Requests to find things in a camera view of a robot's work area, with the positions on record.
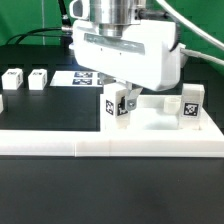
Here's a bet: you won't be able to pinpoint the white sheet with markers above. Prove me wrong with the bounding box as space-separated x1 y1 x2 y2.
50 71 101 87

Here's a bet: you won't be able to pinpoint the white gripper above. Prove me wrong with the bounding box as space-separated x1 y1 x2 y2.
73 20 182 111

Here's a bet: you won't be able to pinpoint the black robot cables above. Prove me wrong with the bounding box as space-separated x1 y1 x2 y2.
4 0 76 46

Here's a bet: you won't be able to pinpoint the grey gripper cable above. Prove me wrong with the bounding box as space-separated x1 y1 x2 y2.
156 0 224 66

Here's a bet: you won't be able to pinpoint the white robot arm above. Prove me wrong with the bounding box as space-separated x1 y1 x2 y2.
70 0 181 110

